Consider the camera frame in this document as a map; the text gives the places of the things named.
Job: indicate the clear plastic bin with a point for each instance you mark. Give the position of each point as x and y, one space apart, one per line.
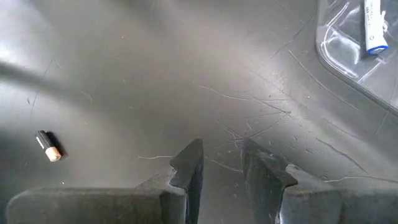
342 46

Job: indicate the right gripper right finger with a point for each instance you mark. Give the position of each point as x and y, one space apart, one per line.
326 205

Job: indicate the black copper AAA battery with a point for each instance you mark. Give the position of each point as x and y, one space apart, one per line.
46 144

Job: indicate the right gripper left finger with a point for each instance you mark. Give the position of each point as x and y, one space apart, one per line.
93 205

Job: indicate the white AAA battery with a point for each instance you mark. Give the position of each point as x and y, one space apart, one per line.
374 28

